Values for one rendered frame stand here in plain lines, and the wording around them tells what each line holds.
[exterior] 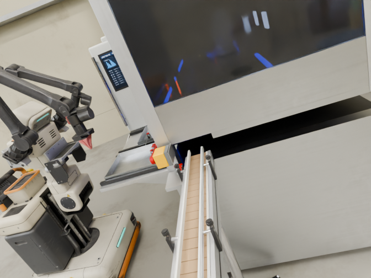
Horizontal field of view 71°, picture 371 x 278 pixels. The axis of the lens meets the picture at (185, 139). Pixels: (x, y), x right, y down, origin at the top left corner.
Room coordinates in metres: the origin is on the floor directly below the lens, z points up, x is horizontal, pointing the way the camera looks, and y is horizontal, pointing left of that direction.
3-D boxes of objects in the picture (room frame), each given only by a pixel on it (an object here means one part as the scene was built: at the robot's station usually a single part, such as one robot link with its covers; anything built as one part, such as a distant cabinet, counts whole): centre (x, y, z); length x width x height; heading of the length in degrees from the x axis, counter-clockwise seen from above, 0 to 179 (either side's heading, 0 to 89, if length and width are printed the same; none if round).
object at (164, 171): (1.52, 0.21, 0.87); 0.70 x 0.48 x 0.02; 167
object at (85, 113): (1.33, 0.44, 1.29); 0.11 x 0.09 x 0.12; 78
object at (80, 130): (1.34, 0.48, 1.19); 0.10 x 0.07 x 0.07; 76
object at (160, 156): (1.07, 0.12, 0.99); 0.08 x 0.07 x 0.07; 77
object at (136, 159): (1.37, 0.29, 0.90); 0.34 x 0.26 x 0.04; 76
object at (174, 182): (1.05, 0.09, 0.87); 0.14 x 0.13 x 0.02; 77
